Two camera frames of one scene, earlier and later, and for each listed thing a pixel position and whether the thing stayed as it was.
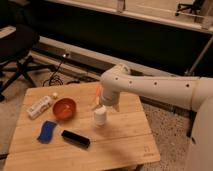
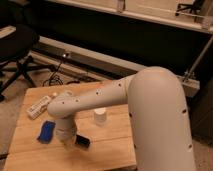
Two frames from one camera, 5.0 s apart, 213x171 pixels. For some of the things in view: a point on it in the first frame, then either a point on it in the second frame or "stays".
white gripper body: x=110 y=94 to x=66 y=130
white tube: x=39 y=107 stays
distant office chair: x=196 y=7 stays
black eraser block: x=76 y=138 stays
